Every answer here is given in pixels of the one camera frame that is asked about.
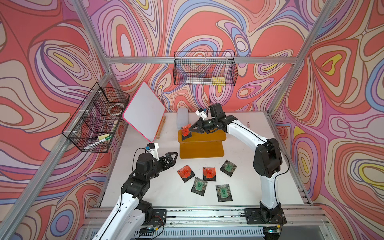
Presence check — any wooden whiteboard stand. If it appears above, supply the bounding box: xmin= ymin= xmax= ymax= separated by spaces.
xmin=155 ymin=115 xmax=166 ymax=140

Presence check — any white plastic box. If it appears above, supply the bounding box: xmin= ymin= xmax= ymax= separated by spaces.
xmin=177 ymin=108 xmax=190 ymax=130

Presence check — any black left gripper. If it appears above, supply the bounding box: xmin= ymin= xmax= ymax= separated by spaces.
xmin=144 ymin=151 xmax=177 ymax=183

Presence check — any red tea bag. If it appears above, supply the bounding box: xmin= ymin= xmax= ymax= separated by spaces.
xmin=203 ymin=167 xmax=217 ymax=182
xmin=181 ymin=124 xmax=192 ymax=141
xmin=177 ymin=165 xmax=195 ymax=183

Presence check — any black wire basket back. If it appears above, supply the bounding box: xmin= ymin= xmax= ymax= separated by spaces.
xmin=173 ymin=50 xmax=239 ymax=86

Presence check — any black wire basket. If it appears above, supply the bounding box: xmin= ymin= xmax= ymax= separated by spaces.
xmin=62 ymin=83 xmax=130 ymax=153
xmin=173 ymin=50 xmax=239 ymax=86

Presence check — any black wire basket left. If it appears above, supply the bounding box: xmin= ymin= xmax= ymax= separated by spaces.
xmin=62 ymin=83 xmax=130 ymax=153

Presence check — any pink-framed whiteboard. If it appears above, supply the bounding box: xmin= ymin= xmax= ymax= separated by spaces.
xmin=123 ymin=82 xmax=166 ymax=142

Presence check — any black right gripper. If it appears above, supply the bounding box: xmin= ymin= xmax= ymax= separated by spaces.
xmin=189 ymin=117 xmax=218 ymax=134

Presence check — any yellow wooden two-tier shelf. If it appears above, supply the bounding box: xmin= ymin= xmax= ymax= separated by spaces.
xmin=178 ymin=130 xmax=227 ymax=159

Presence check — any green tea bag large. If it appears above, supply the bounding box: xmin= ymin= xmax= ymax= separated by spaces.
xmin=216 ymin=184 xmax=233 ymax=203

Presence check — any green tea bag small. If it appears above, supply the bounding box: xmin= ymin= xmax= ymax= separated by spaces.
xmin=191 ymin=177 xmax=208 ymax=197

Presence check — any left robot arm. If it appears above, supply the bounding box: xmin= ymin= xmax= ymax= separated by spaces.
xmin=93 ymin=152 xmax=179 ymax=240

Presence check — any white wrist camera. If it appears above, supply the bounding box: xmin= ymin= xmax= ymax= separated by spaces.
xmin=145 ymin=143 xmax=159 ymax=160
xmin=195 ymin=108 xmax=208 ymax=121

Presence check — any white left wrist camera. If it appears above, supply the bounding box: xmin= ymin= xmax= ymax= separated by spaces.
xmin=145 ymin=143 xmax=159 ymax=160

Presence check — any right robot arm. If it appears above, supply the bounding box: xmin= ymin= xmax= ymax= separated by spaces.
xmin=182 ymin=104 xmax=287 ymax=226

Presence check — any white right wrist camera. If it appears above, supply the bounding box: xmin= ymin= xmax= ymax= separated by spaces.
xmin=195 ymin=108 xmax=208 ymax=121

